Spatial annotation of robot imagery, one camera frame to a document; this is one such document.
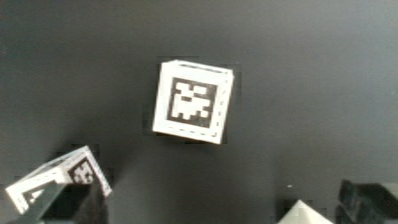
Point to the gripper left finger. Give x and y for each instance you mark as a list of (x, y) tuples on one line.
[(69, 204)]

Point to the small white tag cube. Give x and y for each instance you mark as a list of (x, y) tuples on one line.
[(192, 100), (69, 169)]

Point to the white chair back frame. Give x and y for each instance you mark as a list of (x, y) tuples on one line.
[(302, 215)]

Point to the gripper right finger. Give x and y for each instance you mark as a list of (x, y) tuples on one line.
[(367, 203)]

